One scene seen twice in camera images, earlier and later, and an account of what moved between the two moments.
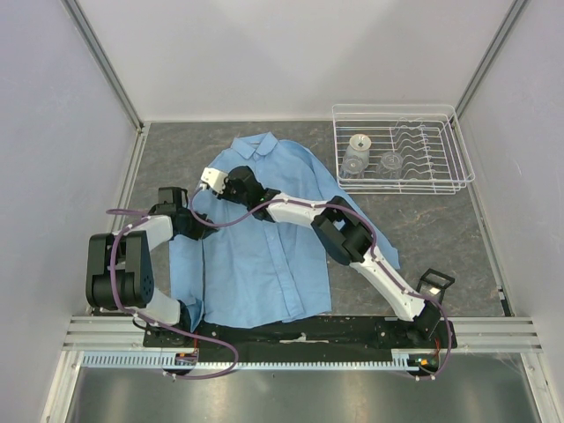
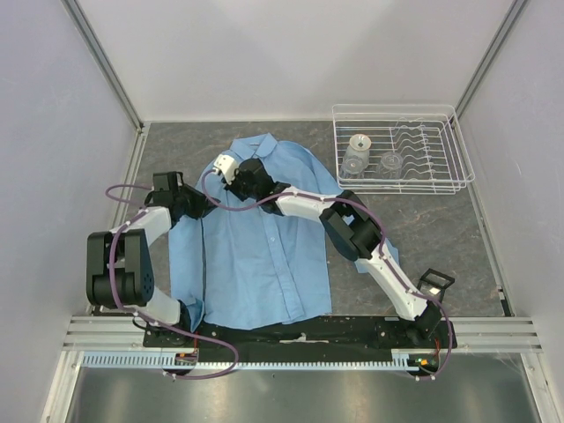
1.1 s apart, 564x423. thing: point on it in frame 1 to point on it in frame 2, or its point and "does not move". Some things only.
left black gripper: [202, 229] to [203, 204]
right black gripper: [225, 195] to [232, 188]
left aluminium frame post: [106, 64] does not move
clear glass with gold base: [359, 145] does not move
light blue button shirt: [264, 262] does not move
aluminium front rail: [473, 334] does not move
